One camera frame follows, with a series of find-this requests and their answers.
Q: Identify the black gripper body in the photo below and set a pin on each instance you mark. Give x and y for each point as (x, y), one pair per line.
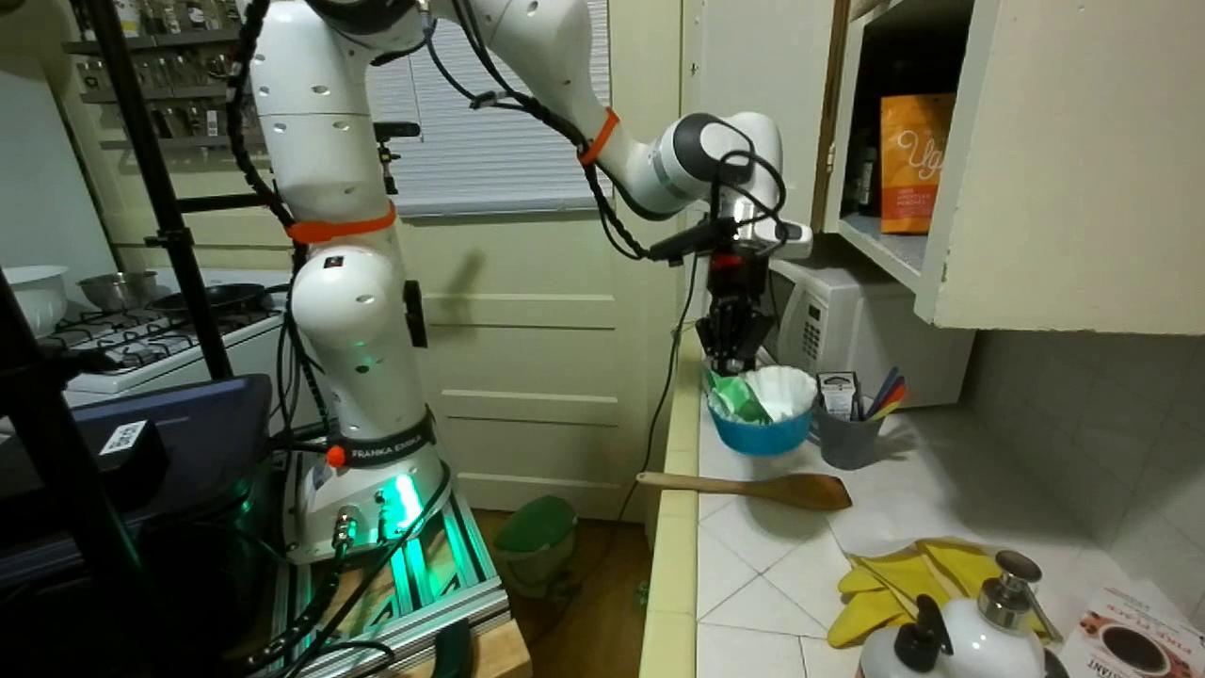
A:
(739, 304)

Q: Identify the blue bowl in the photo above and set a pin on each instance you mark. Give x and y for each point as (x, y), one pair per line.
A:
(762, 438)

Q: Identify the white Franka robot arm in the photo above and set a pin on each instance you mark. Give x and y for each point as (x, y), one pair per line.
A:
(353, 316)

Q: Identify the cream cupboard door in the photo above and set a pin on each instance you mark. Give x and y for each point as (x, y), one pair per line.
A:
(1079, 164)

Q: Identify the shelf with jars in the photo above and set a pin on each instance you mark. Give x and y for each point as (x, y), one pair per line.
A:
(190, 87)

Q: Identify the green packet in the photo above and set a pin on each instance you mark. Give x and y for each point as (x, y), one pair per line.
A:
(736, 400)

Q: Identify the white crumpled paper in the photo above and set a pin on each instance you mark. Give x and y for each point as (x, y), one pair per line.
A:
(786, 392)

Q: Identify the grey pen cup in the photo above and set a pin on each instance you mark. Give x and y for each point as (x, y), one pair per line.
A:
(850, 438)

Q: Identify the white microwave oven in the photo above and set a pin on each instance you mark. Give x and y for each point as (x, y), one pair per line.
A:
(877, 333)

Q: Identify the wooden spatula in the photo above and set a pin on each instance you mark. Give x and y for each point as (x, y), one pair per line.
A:
(764, 487)

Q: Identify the blue pen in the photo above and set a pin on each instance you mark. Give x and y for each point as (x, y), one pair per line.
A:
(881, 385)

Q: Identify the red pen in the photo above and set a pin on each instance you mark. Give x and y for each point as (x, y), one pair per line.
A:
(889, 400)

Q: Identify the white panelled door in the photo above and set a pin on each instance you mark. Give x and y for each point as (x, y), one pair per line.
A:
(539, 365)

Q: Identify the dark bottle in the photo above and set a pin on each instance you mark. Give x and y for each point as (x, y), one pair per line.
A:
(864, 175)

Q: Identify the orange cardboard box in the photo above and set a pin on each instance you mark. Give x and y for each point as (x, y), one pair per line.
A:
(911, 164)

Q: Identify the green plastic bucket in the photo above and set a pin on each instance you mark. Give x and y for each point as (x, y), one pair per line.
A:
(536, 542)

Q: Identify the yellow rubber glove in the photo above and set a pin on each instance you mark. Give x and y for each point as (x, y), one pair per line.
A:
(867, 615)
(925, 567)

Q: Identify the white window blind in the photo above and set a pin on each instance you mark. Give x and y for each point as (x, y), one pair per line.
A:
(503, 125)

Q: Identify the magazine with coffee cup picture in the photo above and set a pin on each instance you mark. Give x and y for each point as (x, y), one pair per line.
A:
(1133, 643)

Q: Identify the dark blue box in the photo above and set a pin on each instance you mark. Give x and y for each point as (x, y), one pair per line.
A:
(190, 438)

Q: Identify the gas stove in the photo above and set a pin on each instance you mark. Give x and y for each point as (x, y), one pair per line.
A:
(151, 340)

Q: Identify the black tripod stand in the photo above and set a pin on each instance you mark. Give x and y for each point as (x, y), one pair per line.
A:
(154, 190)

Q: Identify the white pot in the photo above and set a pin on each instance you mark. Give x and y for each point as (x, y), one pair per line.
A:
(36, 299)

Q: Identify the cream wall cupboard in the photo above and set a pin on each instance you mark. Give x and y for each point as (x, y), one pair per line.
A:
(867, 245)

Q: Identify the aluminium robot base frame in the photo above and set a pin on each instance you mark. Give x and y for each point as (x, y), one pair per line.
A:
(415, 579)

